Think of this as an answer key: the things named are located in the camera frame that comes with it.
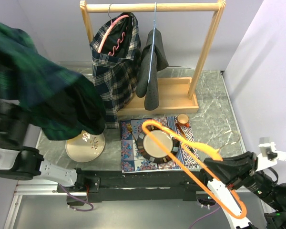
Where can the navy beige plaid skirt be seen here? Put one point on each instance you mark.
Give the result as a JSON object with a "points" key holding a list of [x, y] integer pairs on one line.
{"points": [[116, 78]]}

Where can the grey dotted garment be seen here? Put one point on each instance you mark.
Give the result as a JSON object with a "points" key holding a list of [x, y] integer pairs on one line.
{"points": [[150, 90]]}

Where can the pink clothes hanger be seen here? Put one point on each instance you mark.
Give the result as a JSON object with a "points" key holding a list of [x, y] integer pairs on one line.
{"points": [[117, 37]]}

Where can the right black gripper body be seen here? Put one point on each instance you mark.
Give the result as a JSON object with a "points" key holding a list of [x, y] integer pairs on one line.
{"points": [[244, 168]]}

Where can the blue wire hanger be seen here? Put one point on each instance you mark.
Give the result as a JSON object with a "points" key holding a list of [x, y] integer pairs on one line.
{"points": [[152, 46]]}

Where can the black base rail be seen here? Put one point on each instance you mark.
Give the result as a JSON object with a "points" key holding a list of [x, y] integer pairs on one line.
{"points": [[100, 186]]}

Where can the patterned placemat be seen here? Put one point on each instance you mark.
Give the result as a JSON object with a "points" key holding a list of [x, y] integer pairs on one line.
{"points": [[146, 155]]}

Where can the clear plastic bin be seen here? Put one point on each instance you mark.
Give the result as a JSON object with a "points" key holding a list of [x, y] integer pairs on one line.
{"points": [[85, 68]]}

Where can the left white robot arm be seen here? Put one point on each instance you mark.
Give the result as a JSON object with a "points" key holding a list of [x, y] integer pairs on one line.
{"points": [[19, 162]]}

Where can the cream floral plate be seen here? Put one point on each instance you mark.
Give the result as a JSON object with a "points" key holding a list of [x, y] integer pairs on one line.
{"points": [[85, 147]]}

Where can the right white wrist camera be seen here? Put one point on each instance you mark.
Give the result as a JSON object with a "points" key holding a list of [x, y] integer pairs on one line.
{"points": [[268, 150]]}

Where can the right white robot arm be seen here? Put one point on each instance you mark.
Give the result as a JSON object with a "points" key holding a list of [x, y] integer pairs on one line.
{"points": [[273, 194]]}

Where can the wooden clothes rack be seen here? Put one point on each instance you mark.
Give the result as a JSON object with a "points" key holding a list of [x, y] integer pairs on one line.
{"points": [[176, 95]]}

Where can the dark handled knife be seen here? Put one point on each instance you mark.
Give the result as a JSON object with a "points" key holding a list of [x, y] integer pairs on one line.
{"points": [[184, 136]]}

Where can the gold fork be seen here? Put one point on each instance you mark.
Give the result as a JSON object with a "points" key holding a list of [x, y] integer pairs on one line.
{"points": [[130, 130]]}

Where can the small orange cup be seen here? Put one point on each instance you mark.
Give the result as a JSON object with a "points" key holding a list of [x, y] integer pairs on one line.
{"points": [[183, 120]]}

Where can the green plaid skirt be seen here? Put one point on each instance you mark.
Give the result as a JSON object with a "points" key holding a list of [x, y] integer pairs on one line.
{"points": [[60, 101]]}

